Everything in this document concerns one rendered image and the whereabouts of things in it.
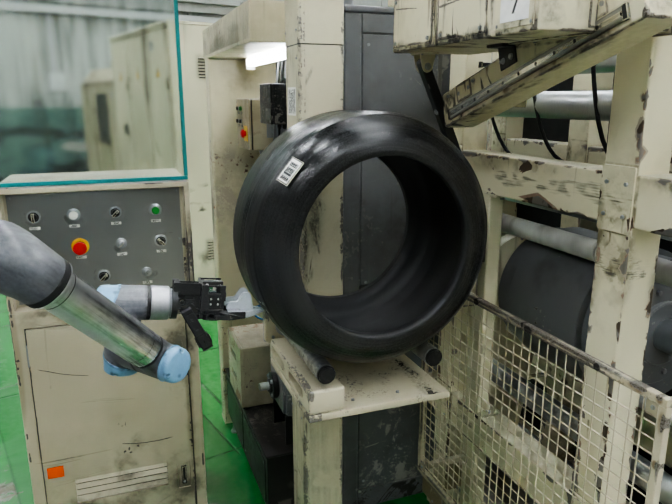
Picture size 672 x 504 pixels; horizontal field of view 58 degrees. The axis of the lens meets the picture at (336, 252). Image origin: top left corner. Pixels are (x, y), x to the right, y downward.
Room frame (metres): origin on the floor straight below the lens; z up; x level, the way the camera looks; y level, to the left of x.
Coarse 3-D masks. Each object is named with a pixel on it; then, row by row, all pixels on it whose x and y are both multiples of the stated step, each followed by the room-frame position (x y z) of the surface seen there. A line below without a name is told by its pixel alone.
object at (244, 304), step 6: (246, 294) 1.33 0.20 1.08; (240, 300) 1.32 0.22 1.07; (246, 300) 1.33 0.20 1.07; (228, 306) 1.31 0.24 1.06; (234, 306) 1.32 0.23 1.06; (240, 306) 1.32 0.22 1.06; (246, 306) 1.33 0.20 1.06; (252, 306) 1.33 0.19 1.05; (246, 312) 1.32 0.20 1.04; (252, 312) 1.33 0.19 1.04; (258, 312) 1.34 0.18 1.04
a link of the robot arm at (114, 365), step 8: (104, 352) 1.22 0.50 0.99; (112, 352) 1.20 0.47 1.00; (104, 360) 1.21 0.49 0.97; (112, 360) 1.20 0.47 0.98; (120, 360) 1.19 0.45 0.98; (104, 368) 1.21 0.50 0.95; (112, 368) 1.20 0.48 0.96; (120, 368) 1.20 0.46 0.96; (128, 368) 1.19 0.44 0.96; (120, 376) 1.21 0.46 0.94
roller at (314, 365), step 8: (296, 344) 1.45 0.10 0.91; (304, 352) 1.40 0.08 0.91; (304, 360) 1.38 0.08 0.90; (312, 360) 1.34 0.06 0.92; (320, 360) 1.33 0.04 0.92; (312, 368) 1.32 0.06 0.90; (320, 368) 1.30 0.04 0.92; (328, 368) 1.30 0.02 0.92; (320, 376) 1.29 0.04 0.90; (328, 376) 1.30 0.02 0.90
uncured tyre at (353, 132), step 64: (320, 128) 1.34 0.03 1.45; (384, 128) 1.34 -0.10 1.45; (256, 192) 1.33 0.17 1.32; (320, 192) 1.28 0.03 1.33; (448, 192) 1.61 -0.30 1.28; (256, 256) 1.27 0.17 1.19; (448, 256) 1.59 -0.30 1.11; (320, 320) 1.28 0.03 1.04; (384, 320) 1.58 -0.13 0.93; (448, 320) 1.41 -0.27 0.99
